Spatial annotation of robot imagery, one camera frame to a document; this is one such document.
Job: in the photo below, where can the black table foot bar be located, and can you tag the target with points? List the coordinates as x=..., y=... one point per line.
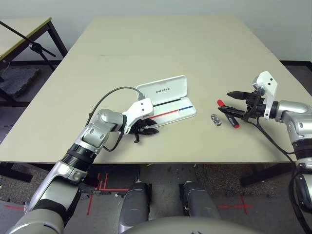
x=268, y=174

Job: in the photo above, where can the beige side table black frame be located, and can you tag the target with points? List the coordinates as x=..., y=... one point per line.
x=22, y=29

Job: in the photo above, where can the white plastic pencil case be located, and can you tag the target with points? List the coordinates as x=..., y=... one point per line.
x=170, y=90

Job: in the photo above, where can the red floor tape cross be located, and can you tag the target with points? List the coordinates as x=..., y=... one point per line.
x=242, y=206

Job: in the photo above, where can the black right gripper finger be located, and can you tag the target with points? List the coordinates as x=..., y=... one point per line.
x=237, y=95
x=232, y=112

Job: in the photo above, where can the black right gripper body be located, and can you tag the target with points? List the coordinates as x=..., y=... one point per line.
x=253, y=107

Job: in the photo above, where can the red and black marker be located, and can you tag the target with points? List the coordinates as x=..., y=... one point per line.
x=221, y=103

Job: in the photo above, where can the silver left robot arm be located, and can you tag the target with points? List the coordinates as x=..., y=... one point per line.
x=107, y=119

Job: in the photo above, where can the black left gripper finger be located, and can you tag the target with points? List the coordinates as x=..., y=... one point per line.
x=151, y=122
x=151, y=131

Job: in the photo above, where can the black tripod stand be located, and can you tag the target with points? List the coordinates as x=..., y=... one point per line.
x=36, y=46

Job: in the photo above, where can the small silver binder clip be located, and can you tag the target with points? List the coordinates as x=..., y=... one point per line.
x=216, y=120

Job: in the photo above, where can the black foam mat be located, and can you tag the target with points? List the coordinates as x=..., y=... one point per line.
x=19, y=80

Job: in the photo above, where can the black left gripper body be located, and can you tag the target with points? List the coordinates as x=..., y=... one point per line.
x=139, y=126

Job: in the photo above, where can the black metal floor bar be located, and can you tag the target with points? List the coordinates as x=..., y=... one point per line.
x=17, y=174

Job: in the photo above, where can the grey robot left leg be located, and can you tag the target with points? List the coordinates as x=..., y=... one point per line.
x=134, y=207

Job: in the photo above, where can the grey robot torso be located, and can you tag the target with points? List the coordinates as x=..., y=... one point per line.
x=190, y=226

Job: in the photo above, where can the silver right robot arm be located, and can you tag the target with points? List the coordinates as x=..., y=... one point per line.
x=295, y=109

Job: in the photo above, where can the short red floor tape strip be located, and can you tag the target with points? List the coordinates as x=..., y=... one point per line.
x=13, y=207

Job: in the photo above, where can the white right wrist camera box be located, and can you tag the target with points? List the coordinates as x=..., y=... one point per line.
x=268, y=83

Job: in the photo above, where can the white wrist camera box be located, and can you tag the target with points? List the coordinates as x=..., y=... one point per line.
x=268, y=83
x=142, y=107

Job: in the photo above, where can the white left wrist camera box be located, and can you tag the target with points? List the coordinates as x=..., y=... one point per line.
x=142, y=107

